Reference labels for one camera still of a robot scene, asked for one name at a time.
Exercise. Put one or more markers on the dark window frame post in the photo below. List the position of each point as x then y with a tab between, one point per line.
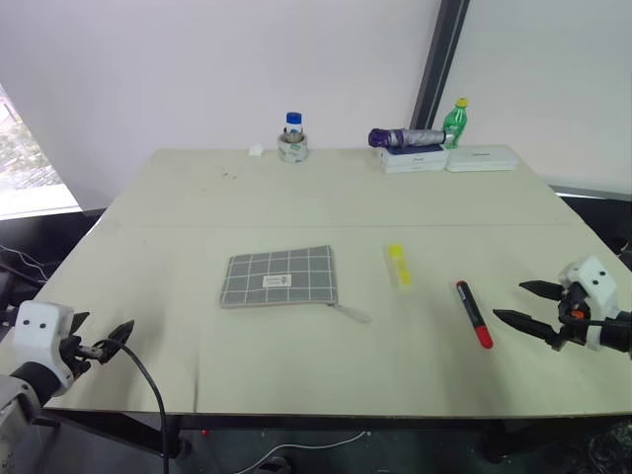
437	64

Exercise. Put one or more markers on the flat white box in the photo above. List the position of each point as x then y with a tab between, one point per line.
481	159

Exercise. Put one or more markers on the dark window sill ledge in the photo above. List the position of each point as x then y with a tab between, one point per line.
592	191

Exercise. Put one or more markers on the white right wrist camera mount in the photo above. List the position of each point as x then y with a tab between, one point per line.
595	284

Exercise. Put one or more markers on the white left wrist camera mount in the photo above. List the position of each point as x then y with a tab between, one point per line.
39	331

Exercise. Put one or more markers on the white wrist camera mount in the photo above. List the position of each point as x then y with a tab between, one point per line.
595	284
39	331

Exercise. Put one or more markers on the thick white cardboard box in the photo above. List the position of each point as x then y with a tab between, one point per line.
415	160

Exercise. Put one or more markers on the grey checked pencil pouch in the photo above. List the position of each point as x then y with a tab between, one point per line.
276	276

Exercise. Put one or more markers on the yellow highlighter pen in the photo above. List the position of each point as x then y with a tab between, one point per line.
399	269

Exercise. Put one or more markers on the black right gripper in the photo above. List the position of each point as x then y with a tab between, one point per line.
573	321

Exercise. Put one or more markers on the white adhesive tape roll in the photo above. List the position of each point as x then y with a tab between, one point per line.
292	150

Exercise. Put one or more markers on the small bottle with blue cap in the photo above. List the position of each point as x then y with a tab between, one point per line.
293	121

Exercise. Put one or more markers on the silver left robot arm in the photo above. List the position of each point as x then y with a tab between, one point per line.
20	390

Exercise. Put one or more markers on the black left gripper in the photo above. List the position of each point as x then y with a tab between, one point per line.
79	351

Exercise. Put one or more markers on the green plastic bottle yellow cap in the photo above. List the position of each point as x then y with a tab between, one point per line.
456	123

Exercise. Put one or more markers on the folded purple grey umbrella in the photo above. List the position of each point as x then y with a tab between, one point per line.
410	136

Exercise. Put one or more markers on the black marker with red cap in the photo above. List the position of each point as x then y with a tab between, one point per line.
473	313

